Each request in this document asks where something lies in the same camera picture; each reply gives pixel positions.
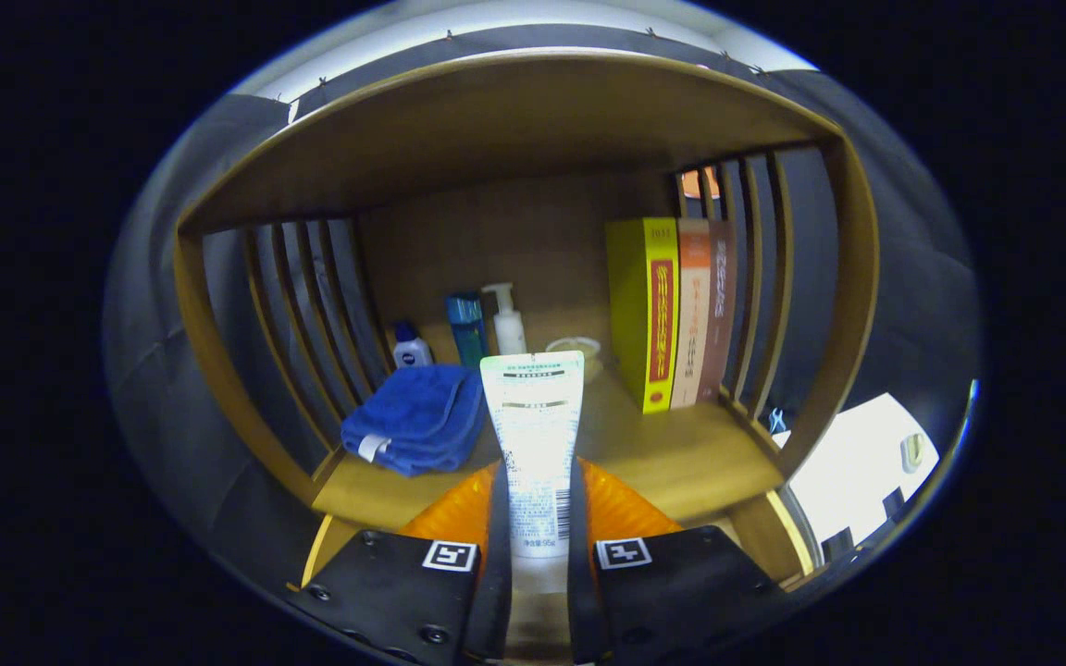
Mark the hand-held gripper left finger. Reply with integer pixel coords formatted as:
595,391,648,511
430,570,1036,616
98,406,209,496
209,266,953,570
285,460,515,665

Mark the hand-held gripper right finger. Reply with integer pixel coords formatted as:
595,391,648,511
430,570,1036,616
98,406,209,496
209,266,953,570
567,456,788,665

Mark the white cosmetic tube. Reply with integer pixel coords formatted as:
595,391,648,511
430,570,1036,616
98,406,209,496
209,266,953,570
479,351,586,593

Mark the wooden countertop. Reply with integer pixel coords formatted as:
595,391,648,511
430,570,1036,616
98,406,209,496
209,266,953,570
311,365,786,533

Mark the wooden cabinet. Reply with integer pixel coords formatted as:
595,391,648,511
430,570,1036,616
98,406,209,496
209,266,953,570
172,48,881,593

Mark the folded blue towel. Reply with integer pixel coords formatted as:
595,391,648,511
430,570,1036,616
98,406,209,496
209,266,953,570
341,364,488,477

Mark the white side table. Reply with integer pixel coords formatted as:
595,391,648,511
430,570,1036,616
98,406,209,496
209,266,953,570
774,392,941,556

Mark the small blue-capped bottle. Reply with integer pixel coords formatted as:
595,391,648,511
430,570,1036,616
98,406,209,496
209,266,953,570
391,320,434,369

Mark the beige lidded cup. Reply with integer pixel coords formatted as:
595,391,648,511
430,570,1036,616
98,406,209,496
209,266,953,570
545,337,604,385

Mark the teal bottle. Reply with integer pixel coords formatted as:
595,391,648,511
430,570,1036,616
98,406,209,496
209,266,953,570
445,292,490,369

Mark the orange book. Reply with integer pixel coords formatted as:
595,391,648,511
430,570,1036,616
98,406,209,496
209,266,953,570
670,218,713,410

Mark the yellow book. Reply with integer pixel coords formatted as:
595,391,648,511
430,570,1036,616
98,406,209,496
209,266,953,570
605,217,680,414

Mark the white pump bottle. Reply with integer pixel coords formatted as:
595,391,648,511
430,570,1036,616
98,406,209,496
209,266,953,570
482,282,527,356

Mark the brown book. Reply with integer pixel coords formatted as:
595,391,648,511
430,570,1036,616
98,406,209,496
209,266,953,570
697,220,738,403

